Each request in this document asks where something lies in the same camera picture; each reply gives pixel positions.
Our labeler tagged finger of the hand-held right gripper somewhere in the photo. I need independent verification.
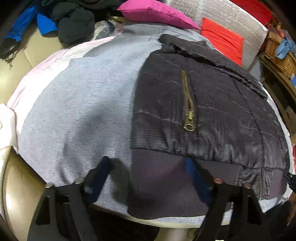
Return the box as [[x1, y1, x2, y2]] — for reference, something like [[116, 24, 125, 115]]
[[283, 170, 296, 193]]

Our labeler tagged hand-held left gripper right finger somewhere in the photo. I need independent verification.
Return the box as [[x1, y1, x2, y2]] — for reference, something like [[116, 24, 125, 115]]
[[184, 158, 271, 241]]

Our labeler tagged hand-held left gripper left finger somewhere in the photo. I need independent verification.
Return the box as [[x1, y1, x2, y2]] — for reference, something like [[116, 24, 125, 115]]
[[27, 156, 114, 241]]

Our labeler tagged dark quilted jacket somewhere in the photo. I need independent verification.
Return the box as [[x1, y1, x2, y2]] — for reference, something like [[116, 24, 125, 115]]
[[126, 34, 292, 219]]

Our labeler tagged grey cloth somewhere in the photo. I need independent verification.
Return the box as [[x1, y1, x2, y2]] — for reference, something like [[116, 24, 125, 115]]
[[17, 23, 234, 229]]

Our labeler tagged wooden table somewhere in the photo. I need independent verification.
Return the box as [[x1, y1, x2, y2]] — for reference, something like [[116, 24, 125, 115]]
[[259, 54, 296, 121]]

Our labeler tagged white sheet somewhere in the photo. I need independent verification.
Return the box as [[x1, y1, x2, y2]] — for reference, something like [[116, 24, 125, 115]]
[[0, 36, 293, 212]]

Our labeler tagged wicker basket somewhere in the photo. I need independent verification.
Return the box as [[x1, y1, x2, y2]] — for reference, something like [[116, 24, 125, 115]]
[[264, 36, 296, 78]]

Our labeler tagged blue cloth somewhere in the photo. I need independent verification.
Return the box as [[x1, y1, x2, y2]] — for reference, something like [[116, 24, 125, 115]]
[[276, 38, 296, 59]]

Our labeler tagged red pillow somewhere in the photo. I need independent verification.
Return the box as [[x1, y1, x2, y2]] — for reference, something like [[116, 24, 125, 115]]
[[201, 17, 245, 66]]

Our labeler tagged grey printed garment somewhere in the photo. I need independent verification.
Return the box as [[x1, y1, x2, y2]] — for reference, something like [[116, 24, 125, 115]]
[[94, 20, 125, 40]]

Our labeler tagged black jacket pile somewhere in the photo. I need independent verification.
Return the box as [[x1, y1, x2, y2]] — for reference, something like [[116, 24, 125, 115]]
[[40, 0, 126, 44]]

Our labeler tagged blue jacket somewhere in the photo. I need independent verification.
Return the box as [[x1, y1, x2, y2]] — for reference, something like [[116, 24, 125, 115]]
[[0, 0, 58, 63]]

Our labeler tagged silver foil mat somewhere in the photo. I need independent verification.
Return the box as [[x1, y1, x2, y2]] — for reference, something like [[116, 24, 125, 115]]
[[165, 0, 269, 70]]

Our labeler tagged magenta pillow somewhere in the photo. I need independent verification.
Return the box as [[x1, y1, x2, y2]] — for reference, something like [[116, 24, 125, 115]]
[[117, 0, 201, 30]]

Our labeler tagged red blanket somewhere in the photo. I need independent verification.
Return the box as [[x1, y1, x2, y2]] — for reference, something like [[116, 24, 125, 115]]
[[231, 0, 274, 24]]

